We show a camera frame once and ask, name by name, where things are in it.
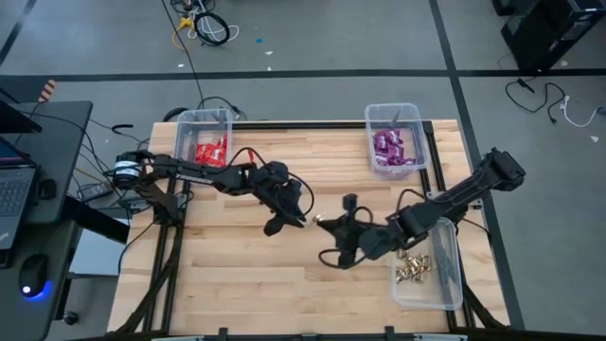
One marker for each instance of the large clear plastic bin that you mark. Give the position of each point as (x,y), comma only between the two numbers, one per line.
(440,293)

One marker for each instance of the orange black striped object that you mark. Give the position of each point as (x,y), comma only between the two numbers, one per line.
(47,90)

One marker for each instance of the black power adapter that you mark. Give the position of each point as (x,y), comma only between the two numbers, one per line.
(94,192)

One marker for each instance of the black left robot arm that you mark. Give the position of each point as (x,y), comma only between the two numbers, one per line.
(189,173)

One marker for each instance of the dark laptop computer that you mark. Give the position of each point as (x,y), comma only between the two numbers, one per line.
(14,189)

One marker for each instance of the black caster wheel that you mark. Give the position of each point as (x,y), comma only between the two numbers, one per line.
(71,317)

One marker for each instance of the black monitor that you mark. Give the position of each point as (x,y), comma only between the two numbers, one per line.
(14,123)

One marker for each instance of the black computer tower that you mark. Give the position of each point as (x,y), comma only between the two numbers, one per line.
(549,33)

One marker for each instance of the black computer mouse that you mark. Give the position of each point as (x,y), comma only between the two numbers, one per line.
(33,274)

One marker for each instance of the small clear plastic bin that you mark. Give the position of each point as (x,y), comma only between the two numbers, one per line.
(208,118)
(395,118)

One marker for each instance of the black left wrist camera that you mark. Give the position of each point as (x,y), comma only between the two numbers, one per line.
(274,226)

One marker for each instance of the purple Skittles candy pack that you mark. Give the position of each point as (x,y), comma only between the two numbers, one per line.
(397,152)
(394,137)
(408,161)
(381,141)
(381,160)

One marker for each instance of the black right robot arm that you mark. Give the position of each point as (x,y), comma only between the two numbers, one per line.
(454,199)

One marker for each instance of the small black desk device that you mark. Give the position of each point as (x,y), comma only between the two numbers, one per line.
(47,188)

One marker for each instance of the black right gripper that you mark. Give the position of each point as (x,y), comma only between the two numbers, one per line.
(355,232)

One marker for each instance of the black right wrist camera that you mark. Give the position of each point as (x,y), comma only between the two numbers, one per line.
(346,259)

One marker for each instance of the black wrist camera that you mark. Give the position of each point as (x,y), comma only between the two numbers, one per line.
(346,259)
(274,226)

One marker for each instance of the dark grey desk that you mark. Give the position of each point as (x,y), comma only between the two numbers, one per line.
(66,123)

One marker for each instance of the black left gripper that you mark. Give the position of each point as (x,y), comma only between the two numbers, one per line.
(279,189)

